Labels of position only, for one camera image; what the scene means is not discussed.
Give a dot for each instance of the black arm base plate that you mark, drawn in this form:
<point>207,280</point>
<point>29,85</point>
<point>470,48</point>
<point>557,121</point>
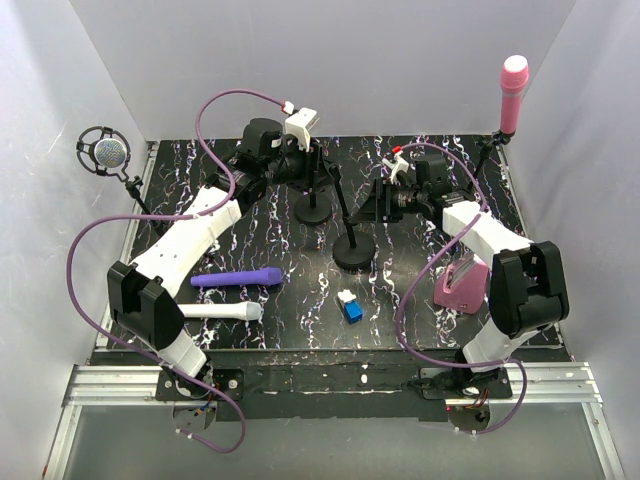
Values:
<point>351,390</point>

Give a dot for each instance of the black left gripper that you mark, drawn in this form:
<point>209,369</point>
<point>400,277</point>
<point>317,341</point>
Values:
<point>291,146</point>

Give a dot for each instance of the blue and white block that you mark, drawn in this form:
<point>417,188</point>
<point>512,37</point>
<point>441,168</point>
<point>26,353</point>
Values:
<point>350,306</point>

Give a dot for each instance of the silver studio mic shock mount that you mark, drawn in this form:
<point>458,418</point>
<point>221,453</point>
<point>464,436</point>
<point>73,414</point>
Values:
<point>103,151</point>

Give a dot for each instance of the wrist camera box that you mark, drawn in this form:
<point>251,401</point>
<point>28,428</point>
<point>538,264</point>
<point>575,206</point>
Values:
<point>299,126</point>
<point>397,165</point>

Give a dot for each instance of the white handheld microphone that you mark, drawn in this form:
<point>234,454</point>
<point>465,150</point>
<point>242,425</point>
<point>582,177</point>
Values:
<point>244,311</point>

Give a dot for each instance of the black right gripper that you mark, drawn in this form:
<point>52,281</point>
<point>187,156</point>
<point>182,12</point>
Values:
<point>378,207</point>

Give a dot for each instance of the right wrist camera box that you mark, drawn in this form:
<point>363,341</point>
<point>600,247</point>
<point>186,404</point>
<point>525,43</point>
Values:
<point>397,165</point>

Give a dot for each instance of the black round-base mic stand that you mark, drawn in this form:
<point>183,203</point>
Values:
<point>313,209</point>

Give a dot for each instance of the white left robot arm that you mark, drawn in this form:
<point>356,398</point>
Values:
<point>141,293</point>

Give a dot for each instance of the purple handheld microphone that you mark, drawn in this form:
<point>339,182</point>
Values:
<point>268,276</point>

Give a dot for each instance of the black tripod stand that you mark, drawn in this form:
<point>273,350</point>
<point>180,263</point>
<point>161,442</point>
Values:
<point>486,145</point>
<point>133,188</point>

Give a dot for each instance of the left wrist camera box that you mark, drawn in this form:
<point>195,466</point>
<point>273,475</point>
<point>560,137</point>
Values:
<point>299,126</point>

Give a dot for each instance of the black stand with purple mic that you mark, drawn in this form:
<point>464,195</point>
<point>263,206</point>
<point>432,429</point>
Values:
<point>353,250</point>

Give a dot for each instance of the aluminium frame rail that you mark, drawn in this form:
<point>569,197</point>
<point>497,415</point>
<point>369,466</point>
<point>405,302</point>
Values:
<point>123,419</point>

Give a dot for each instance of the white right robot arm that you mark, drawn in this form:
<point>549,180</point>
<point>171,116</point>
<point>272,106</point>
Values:
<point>527,288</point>

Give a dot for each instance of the pink handheld microphone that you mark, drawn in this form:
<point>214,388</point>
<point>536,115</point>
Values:
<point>514,78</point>

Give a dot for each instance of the pink box holder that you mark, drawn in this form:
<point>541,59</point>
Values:
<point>462,286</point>

